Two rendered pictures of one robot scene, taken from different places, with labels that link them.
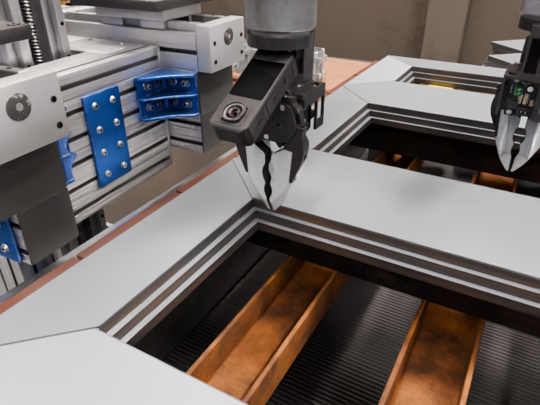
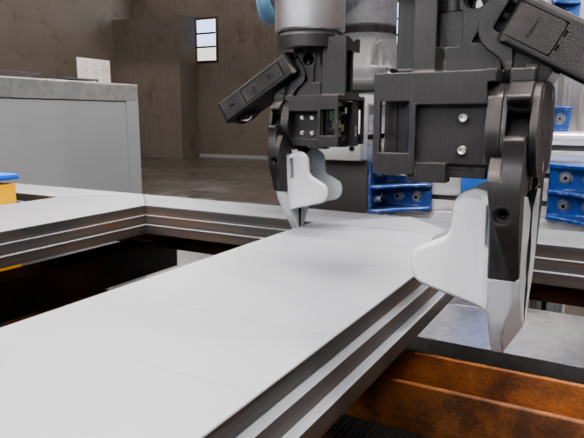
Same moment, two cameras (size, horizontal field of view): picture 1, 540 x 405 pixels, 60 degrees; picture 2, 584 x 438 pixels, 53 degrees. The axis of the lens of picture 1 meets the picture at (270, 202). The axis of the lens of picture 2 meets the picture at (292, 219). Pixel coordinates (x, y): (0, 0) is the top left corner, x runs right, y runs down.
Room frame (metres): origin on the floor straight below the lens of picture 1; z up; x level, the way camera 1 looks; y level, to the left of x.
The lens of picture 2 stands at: (0.51, -0.66, 0.97)
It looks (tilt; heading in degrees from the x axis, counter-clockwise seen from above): 10 degrees down; 90
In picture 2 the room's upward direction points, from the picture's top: straight up
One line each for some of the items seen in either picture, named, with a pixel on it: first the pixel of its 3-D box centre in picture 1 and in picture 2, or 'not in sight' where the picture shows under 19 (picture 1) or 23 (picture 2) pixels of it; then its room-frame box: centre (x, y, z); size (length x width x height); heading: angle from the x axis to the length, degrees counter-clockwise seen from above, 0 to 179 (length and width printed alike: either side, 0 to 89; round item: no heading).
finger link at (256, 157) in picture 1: (268, 168); (317, 189); (0.54, 0.00, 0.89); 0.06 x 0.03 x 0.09; 151
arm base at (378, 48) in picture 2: not in sight; (364, 55); (0.65, 0.48, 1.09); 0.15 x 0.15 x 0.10
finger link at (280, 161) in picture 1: (290, 173); (304, 193); (0.52, -0.03, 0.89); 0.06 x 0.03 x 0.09; 151
